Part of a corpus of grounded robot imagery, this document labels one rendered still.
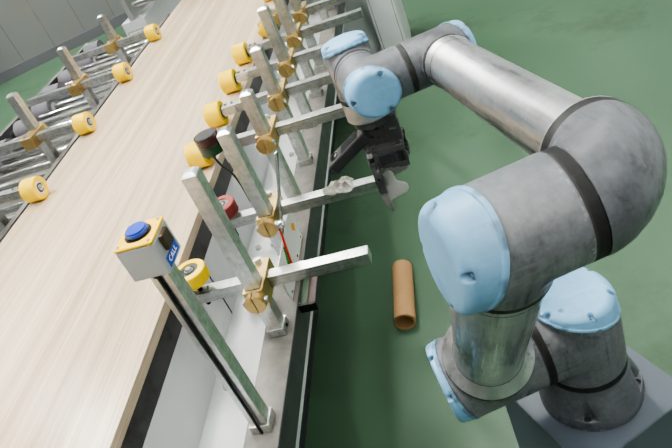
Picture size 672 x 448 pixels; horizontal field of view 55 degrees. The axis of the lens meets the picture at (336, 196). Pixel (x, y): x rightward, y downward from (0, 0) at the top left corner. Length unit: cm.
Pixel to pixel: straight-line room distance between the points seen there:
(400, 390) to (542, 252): 171
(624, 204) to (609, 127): 8
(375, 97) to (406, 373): 137
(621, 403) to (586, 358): 15
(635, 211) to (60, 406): 115
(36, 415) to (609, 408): 109
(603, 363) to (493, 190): 68
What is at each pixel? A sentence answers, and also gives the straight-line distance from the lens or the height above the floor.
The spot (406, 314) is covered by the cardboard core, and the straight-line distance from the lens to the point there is 238.
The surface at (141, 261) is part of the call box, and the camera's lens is 110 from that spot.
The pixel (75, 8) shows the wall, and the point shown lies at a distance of 874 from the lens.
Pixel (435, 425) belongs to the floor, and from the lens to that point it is 216.
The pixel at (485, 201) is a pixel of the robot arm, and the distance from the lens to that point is 59.
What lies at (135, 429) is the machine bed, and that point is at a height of 84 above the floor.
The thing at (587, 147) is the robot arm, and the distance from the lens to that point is 63.
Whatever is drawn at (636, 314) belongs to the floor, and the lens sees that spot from 233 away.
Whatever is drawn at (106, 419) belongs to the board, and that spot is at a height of 90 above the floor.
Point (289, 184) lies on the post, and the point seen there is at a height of 79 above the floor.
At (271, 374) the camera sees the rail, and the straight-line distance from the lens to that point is 150.
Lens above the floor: 172
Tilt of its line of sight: 32 degrees down
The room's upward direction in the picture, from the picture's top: 23 degrees counter-clockwise
